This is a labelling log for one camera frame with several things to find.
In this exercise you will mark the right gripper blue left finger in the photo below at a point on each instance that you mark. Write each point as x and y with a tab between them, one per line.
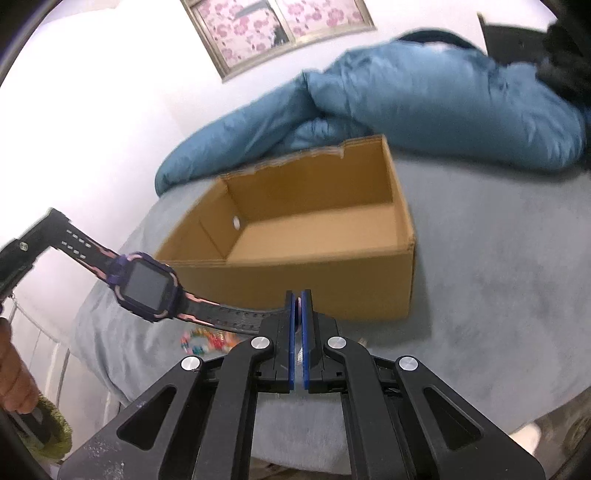
275	373

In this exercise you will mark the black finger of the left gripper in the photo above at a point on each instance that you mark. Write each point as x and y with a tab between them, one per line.
19	255

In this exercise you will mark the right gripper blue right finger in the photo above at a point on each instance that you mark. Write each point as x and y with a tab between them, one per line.
322	374

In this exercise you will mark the purple black kids smartwatch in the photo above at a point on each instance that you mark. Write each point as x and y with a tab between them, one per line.
152	290

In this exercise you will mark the person's left hand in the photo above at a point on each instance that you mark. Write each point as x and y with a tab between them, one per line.
18	390

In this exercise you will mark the brown cardboard box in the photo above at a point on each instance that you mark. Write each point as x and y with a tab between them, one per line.
334	221

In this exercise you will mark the green fluffy rug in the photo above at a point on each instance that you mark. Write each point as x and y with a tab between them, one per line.
59	443

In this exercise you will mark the floral covered window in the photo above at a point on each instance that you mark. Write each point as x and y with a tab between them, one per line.
239	35

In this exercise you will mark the blue duvet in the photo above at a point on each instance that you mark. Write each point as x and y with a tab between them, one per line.
454	102

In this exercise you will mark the black headboard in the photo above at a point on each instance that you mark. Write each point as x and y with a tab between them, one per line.
510	44

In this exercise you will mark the black clothes pile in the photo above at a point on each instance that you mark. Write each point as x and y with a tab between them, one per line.
565	69

